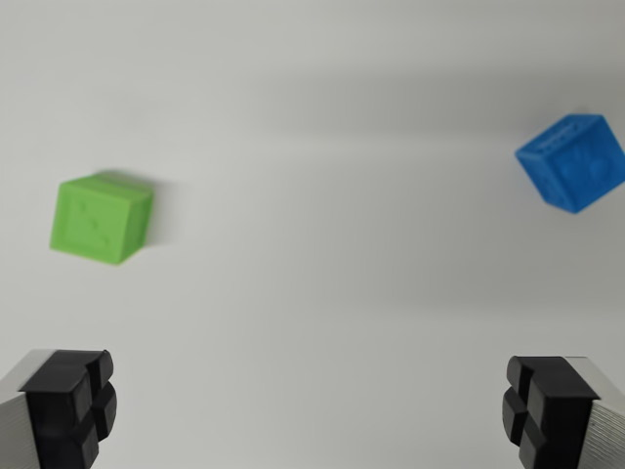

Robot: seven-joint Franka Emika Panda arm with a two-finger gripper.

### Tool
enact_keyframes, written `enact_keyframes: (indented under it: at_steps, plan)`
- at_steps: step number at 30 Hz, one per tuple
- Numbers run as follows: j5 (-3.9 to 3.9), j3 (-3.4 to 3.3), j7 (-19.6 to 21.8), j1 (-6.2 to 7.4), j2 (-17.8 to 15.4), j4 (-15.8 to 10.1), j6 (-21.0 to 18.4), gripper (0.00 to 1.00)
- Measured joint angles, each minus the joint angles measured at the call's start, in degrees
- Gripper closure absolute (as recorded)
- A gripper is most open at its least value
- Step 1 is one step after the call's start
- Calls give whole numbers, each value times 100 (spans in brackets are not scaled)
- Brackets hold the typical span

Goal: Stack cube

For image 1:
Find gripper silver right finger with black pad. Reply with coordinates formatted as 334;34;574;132
500;355;625;469

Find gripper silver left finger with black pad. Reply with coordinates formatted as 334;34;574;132
0;348;119;469

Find blue soft toy cube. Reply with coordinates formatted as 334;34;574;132
514;112;625;215

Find green soft toy cube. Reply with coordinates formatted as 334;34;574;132
48;170;155;267

